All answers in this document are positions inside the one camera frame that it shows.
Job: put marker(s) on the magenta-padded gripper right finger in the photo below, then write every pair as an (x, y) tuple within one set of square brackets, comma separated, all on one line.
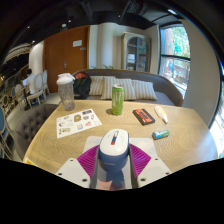
[(140, 160)]

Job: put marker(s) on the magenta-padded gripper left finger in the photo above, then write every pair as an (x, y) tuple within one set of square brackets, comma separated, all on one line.
[(87, 161)]

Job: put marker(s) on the blue and white computer mouse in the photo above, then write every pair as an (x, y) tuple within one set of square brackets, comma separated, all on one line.
[(113, 150)]

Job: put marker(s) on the small teal packet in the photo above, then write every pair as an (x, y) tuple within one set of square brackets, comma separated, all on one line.
[(160, 134)]

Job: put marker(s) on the white sticker sheet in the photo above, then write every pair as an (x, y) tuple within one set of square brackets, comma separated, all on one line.
[(78, 122)]

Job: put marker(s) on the black and red flat box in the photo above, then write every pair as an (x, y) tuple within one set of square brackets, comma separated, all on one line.
[(144, 116)]

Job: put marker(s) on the green drink can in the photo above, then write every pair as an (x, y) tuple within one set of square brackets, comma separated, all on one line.
[(118, 100)]

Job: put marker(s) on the grey tufted armchair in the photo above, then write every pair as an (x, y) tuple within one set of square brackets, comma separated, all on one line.
[(31, 126)]

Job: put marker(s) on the striped cushion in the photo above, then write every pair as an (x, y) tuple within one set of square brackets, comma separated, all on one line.
[(128, 88), (145, 90), (96, 86)]

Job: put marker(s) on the clear shaker bottle white lid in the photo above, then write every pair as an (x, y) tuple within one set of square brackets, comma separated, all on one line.
[(66, 95)]

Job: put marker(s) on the grey curved sofa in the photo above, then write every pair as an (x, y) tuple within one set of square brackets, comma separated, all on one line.
[(166, 90)]

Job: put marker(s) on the black and red backpack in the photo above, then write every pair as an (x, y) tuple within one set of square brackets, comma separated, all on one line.
[(82, 86)]

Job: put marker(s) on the white dining chairs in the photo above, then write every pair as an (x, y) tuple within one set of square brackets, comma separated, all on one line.
[(39, 85)]

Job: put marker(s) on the blue round-back chairs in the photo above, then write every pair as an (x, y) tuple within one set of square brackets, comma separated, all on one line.
[(3, 126)]

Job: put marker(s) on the glass-door cabinet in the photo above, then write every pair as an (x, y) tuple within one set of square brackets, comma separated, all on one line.
[(136, 53)]

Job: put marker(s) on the wooden door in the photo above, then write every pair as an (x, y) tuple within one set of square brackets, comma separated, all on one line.
[(63, 56)]

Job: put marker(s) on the white door sign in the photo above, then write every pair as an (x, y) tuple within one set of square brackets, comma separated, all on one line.
[(77, 43)]

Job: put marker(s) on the window with dark frame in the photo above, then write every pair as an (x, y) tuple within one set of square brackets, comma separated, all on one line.
[(219, 130), (175, 56)]

